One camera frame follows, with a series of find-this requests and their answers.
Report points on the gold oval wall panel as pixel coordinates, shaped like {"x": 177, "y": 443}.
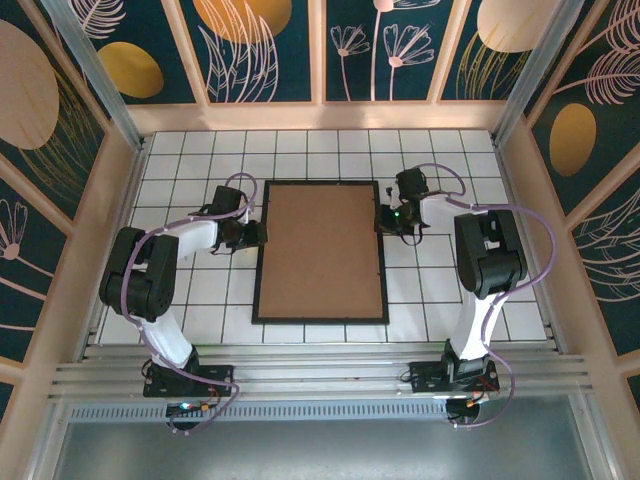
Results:
{"x": 572, "y": 140}
{"x": 130, "y": 70}

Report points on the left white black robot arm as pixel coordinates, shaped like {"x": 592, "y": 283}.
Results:
{"x": 145, "y": 280}

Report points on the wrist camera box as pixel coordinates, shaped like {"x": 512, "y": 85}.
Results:
{"x": 225, "y": 200}
{"x": 410, "y": 184}

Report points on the single flower wall panel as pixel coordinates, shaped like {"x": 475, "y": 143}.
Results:
{"x": 20, "y": 300}

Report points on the pink flowers wall panel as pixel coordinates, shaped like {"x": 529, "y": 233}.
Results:
{"x": 400, "y": 50}

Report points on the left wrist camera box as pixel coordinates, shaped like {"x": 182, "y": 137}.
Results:
{"x": 225, "y": 200}

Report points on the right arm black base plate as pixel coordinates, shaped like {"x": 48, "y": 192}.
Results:
{"x": 425, "y": 377}

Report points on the yellow power connector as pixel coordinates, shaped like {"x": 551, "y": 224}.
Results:
{"x": 472, "y": 401}
{"x": 206, "y": 409}

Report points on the small LED circuit board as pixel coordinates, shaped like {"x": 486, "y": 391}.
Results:
{"x": 184, "y": 407}

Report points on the feather line wall panel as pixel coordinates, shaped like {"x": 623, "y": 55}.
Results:
{"x": 615, "y": 260}

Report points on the aluminium table side rail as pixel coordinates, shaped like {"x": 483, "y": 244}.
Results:
{"x": 136, "y": 170}
{"x": 505, "y": 170}

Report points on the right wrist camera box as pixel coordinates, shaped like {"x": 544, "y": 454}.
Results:
{"x": 410, "y": 184}

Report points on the black picture frame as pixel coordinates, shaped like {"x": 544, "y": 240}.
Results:
{"x": 320, "y": 321}

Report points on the beige disc wall panel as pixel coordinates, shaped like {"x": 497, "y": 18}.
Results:
{"x": 25, "y": 85}
{"x": 500, "y": 25}

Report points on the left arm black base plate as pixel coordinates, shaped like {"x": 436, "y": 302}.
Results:
{"x": 215, "y": 377}

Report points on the wide aluminium extrusion rail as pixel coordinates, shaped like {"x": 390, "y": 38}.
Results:
{"x": 320, "y": 380}

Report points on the orange disc leaves wall panel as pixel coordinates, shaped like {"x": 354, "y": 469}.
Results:
{"x": 240, "y": 30}

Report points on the grey metal sheet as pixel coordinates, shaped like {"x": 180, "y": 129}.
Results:
{"x": 320, "y": 450}

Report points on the narrow aluminium extrusion rail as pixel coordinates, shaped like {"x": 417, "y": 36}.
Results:
{"x": 300, "y": 350}

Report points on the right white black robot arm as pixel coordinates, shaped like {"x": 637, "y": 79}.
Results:
{"x": 490, "y": 255}

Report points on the aluminium corner post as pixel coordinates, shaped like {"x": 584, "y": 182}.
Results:
{"x": 95, "y": 70}
{"x": 540, "y": 65}

